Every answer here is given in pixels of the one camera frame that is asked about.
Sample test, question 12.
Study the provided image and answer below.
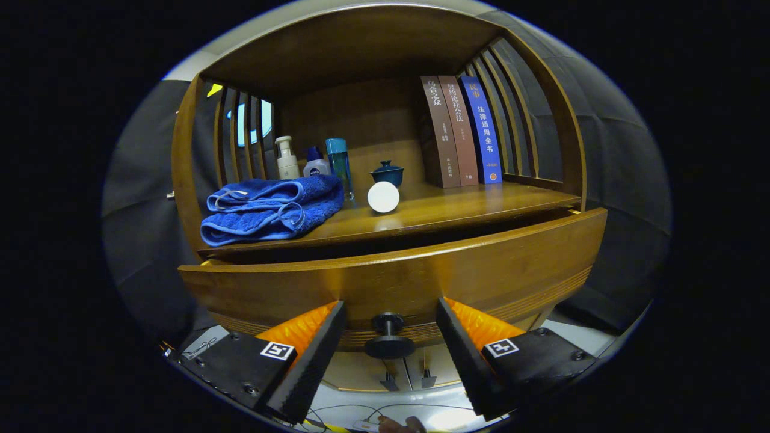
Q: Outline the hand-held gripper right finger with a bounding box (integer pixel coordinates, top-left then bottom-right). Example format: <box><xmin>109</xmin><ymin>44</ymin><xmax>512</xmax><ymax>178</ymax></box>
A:
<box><xmin>436</xmin><ymin>297</ymin><xmax>599</xmax><ymax>422</ymax></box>

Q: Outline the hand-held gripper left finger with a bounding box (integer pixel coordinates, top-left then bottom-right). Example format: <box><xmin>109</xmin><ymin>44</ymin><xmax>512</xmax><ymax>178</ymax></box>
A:
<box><xmin>177</xmin><ymin>300</ymin><xmax>348</xmax><ymax>425</ymax></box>

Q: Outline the wooden drawer with black knob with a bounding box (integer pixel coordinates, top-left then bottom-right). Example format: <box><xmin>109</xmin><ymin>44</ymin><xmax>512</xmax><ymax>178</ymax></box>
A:
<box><xmin>178</xmin><ymin>207</ymin><xmax>608</xmax><ymax>360</ymax></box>

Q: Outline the white and green tube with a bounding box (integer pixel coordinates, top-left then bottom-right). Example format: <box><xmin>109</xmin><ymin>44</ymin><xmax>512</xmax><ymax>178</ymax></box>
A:
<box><xmin>367</xmin><ymin>181</ymin><xmax>401</xmax><ymax>214</ymax></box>

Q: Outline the wooden cabinet door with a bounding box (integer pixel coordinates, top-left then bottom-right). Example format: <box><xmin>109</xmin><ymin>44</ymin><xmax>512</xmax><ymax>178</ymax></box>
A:
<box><xmin>322</xmin><ymin>352</ymin><xmax>413</xmax><ymax>393</ymax></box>
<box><xmin>406</xmin><ymin>346</ymin><xmax>467</xmax><ymax>388</ymax></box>

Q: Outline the wooden countertop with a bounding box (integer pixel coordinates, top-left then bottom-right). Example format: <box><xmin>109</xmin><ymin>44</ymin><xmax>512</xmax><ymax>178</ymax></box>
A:
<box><xmin>199</xmin><ymin>180</ymin><xmax>583</xmax><ymax>256</ymax></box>

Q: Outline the wooden cabinet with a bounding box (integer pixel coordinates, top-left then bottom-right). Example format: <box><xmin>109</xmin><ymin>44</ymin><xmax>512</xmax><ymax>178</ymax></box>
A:
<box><xmin>171</xmin><ymin>5</ymin><xmax>588</xmax><ymax>392</ymax></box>

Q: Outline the blue folded towel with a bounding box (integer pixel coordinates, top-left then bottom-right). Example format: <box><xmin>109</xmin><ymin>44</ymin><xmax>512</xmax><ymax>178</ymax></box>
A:
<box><xmin>200</xmin><ymin>174</ymin><xmax>345</xmax><ymax>247</ymax></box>

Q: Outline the white bottle with blue cap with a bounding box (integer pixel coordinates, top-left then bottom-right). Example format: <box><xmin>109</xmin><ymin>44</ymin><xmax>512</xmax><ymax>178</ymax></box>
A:
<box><xmin>303</xmin><ymin>146</ymin><xmax>332</xmax><ymax>178</ymax></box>

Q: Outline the white pump bottle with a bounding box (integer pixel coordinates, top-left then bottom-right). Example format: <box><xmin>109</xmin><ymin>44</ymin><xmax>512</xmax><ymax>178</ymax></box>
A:
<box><xmin>275</xmin><ymin>135</ymin><xmax>300</xmax><ymax>180</ymax></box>

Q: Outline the teal clear bottle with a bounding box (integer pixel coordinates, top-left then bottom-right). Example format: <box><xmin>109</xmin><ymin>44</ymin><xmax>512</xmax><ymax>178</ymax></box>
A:
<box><xmin>325</xmin><ymin>138</ymin><xmax>354</xmax><ymax>202</ymax></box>

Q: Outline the blue lidded teacup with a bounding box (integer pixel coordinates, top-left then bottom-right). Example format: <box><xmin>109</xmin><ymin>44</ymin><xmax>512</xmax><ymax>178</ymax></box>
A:
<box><xmin>369</xmin><ymin>160</ymin><xmax>405</xmax><ymax>188</ymax></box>

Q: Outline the reddish brown book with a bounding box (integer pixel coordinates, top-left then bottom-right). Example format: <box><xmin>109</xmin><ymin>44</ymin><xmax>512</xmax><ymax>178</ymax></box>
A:
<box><xmin>438</xmin><ymin>75</ymin><xmax>480</xmax><ymax>186</ymax></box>

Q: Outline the blue book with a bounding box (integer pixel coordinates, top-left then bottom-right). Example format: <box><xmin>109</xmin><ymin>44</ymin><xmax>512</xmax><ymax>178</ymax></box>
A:
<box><xmin>458</xmin><ymin>75</ymin><xmax>503</xmax><ymax>185</ymax></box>

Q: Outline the dark brown book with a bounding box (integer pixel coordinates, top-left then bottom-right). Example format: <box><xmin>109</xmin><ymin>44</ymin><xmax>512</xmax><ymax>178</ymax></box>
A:
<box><xmin>420</xmin><ymin>76</ymin><xmax>461</xmax><ymax>189</ymax></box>

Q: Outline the thin black floor cable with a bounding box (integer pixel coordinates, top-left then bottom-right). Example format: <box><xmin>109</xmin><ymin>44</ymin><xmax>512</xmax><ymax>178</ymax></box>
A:
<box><xmin>304</xmin><ymin>403</ymin><xmax>482</xmax><ymax>431</ymax></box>

